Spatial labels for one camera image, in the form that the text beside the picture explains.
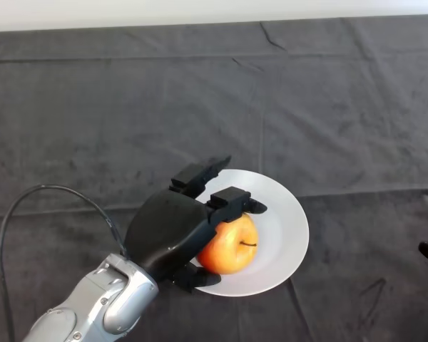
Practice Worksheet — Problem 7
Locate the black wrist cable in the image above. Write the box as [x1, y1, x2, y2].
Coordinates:
[0, 184, 133, 342]

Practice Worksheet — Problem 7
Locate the white round plate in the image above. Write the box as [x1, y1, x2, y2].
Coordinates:
[193, 168, 310, 297]

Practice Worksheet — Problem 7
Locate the red yellow apple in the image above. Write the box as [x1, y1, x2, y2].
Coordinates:
[195, 212, 260, 275]

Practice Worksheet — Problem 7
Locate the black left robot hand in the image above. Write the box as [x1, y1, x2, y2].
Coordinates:
[123, 154, 269, 295]

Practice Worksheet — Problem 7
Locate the black cloth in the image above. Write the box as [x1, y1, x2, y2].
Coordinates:
[0, 20, 428, 342]

